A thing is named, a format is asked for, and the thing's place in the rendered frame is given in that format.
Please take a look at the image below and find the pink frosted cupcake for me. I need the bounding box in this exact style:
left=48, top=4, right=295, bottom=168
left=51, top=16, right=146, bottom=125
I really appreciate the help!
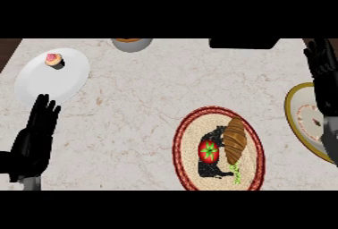
left=44, top=53, right=66, bottom=68

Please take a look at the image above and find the round woven red-rimmed placemat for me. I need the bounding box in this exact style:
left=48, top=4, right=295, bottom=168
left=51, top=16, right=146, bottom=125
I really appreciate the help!
left=171, top=106, right=267, bottom=191

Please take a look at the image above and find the gold-rimmed white bowl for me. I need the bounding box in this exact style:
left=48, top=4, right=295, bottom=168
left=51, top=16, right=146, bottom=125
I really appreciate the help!
left=282, top=81, right=338, bottom=165

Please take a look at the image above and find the white oval plate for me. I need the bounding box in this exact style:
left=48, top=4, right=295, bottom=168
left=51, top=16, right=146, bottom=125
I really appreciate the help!
left=14, top=47, right=91, bottom=107

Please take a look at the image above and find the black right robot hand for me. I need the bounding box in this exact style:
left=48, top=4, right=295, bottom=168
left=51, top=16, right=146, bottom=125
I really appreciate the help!
left=302, top=38, right=338, bottom=119

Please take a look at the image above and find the grey round bowl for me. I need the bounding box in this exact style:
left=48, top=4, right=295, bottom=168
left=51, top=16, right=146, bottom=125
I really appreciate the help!
left=110, top=38, right=155, bottom=54

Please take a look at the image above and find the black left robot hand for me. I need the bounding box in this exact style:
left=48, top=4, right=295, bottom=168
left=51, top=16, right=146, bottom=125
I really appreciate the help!
left=0, top=93, right=62, bottom=183

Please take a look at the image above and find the black appliance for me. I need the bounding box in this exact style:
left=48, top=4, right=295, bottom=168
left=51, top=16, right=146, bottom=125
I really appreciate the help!
left=206, top=38, right=282, bottom=50

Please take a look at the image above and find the brown croissant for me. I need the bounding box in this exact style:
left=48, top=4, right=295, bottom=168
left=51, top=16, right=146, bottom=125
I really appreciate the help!
left=221, top=115, right=248, bottom=166

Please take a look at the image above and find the red tomato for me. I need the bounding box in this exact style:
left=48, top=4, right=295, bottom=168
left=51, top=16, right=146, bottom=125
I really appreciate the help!
left=196, top=140, right=220, bottom=165

